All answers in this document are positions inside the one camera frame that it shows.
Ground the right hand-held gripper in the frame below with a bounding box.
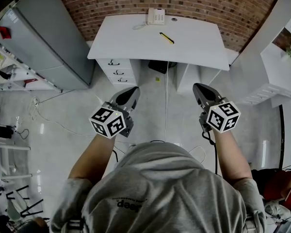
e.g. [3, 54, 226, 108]
[193, 83, 242, 133]

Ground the grey refrigerator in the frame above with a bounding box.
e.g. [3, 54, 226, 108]
[0, 0, 96, 91]

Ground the white stool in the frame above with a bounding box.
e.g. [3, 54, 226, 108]
[0, 141, 32, 180]

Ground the looped white floor cable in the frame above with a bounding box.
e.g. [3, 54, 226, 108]
[188, 145, 207, 165]

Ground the yellow black utility knife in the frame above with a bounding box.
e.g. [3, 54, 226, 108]
[159, 32, 175, 45]

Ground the white cabinet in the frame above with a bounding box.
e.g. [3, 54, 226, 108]
[208, 0, 291, 109]

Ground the person's left forearm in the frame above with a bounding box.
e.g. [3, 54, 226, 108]
[67, 130, 116, 181]

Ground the black box under desk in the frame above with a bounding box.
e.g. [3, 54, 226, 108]
[147, 60, 167, 75]

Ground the white desk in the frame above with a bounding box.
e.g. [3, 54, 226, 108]
[87, 14, 230, 92]

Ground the white open shelf unit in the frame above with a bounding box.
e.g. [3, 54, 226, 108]
[0, 39, 63, 94]

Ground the long white floor cable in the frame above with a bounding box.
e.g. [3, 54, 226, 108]
[28, 96, 96, 138]

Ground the person's right forearm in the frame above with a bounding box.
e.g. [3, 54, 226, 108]
[212, 129, 254, 182]

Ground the white coiled telephone cord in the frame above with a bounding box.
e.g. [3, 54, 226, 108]
[132, 20, 148, 31]

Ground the red fridge magnet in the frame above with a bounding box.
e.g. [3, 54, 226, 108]
[0, 26, 12, 40]

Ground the black folding stand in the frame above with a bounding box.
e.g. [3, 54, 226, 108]
[5, 184, 45, 218]

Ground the white desk telephone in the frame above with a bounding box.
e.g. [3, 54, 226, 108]
[146, 8, 166, 26]

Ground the white desk drawer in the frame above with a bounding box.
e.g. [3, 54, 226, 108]
[98, 58, 131, 69]
[109, 76, 137, 86]
[104, 68, 134, 78]

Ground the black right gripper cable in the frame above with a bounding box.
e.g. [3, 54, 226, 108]
[202, 129, 219, 177]

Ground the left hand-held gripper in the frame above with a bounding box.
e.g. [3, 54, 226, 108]
[89, 86, 141, 139]

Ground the person's grey shirt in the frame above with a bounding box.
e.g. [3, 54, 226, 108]
[50, 141, 267, 233]

